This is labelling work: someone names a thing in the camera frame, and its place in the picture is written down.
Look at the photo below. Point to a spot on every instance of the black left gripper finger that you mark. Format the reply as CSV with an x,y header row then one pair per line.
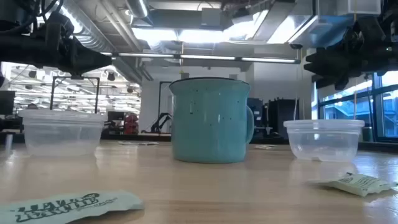
x,y
93,71
90,60

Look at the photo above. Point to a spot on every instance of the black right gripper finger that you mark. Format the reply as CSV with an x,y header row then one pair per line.
x,y
320,58
318,69

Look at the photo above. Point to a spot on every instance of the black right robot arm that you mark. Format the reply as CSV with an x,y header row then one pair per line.
x,y
390,59

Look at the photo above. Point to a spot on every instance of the black background robot arm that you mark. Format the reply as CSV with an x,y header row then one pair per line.
x,y
161,121

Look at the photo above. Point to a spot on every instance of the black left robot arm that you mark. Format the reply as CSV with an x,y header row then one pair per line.
x,y
18,49

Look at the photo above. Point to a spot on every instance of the red parts bins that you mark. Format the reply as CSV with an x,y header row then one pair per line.
x,y
131,124

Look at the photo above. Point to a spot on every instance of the black equipment cabinet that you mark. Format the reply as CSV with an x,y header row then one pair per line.
x,y
281,118

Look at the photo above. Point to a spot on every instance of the clear round plastic bin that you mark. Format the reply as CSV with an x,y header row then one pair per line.
x,y
62,133
325,140

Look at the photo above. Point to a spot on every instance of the dark blue machine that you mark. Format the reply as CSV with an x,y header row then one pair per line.
x,y
257,107

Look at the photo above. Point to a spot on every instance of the green waste bin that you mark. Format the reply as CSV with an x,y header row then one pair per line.
x,y
367,134

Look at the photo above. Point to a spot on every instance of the black computer monitor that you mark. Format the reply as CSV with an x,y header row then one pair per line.
x,y
7,102

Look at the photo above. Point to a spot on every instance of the long white light bar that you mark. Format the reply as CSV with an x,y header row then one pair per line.
x,y
205,57

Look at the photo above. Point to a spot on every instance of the teal speckled enamel mug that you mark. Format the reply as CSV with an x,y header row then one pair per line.
x,y
211,124

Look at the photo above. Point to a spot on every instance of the black metal frame stand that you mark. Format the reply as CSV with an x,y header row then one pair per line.
x,y
98,93

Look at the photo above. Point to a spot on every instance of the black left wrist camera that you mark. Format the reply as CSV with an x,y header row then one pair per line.
x,y
54,21

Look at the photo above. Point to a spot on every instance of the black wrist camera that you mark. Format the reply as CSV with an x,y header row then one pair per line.
x,y
368,31
54,21

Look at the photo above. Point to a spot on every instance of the ribbed silver air duct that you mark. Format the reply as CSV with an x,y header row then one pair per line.
x,y
90,31

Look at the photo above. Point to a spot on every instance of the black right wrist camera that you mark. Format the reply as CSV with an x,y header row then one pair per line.
x,y
368,31

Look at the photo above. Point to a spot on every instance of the dark window frame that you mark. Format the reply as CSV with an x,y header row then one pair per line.
x,y
374,109

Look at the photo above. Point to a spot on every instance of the silver round air duct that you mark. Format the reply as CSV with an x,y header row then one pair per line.
x,y
138,7

